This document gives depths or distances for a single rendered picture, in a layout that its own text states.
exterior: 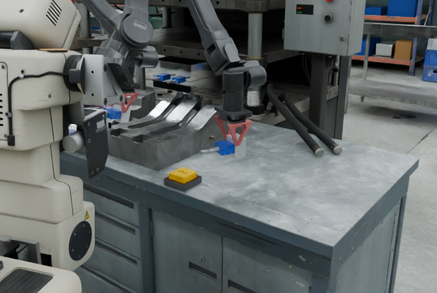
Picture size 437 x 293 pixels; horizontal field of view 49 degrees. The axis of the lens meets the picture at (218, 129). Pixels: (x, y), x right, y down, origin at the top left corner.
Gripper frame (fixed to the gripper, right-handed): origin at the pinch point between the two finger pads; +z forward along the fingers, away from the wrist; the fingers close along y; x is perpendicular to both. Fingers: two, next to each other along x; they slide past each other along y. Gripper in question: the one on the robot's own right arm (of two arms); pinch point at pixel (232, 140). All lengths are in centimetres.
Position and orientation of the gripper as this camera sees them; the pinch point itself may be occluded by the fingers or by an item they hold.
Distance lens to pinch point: 133.9
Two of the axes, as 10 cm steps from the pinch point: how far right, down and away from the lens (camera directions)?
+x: -8.7, 1.6, -4.6
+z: 0.0, 9.5, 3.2
